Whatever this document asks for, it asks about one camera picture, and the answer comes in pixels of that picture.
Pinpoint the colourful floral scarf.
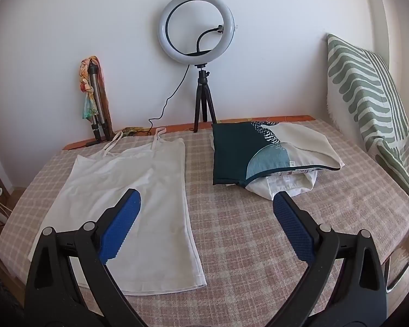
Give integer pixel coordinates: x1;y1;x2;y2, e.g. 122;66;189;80
79;55;106;120

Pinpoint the black ring light cable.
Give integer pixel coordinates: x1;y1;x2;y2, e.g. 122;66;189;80
123;64;192;136

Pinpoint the green striped white pillow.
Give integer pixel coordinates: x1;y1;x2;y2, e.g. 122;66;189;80
326;34;409;196

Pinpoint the folded silver tripod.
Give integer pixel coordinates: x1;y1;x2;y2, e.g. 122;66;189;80
88;60;110;145

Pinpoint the orange floral bed sheet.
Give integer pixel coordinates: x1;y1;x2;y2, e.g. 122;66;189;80
63;115;315;151

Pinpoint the white ring light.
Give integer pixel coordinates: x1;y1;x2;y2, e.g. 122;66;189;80
157;0;236;65

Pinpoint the black mini tripod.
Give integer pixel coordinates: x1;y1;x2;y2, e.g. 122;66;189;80
193;63;217;133

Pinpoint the white folded garment with label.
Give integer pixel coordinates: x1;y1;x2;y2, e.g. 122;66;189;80
245;171;318;201

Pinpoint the white camisole top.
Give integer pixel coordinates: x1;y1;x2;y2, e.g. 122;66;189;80
40;128;207;295

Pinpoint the dark teal patterned folded garment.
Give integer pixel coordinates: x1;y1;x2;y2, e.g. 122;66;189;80
212;121;344;187

